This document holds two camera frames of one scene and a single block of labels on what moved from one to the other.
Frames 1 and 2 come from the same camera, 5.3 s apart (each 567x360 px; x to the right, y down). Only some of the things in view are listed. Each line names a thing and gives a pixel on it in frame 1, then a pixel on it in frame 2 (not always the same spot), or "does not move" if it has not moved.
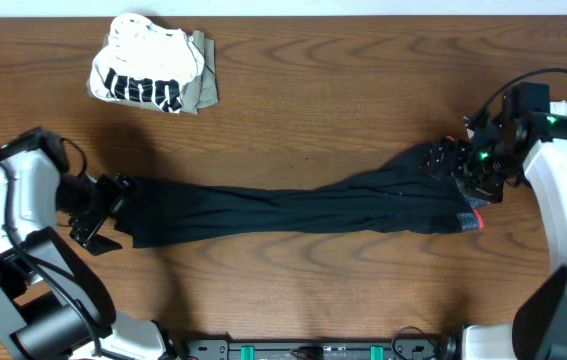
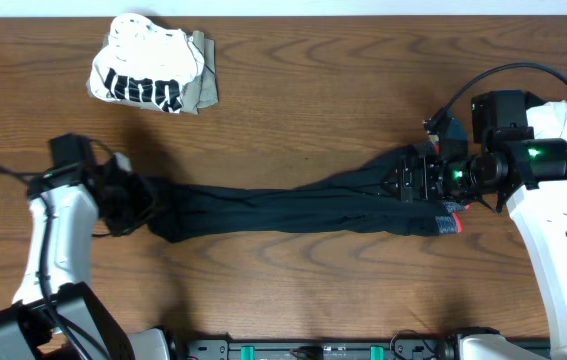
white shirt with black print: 144,62 does not move
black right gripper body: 479,169 → 431,175
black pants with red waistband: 422,189 does not move
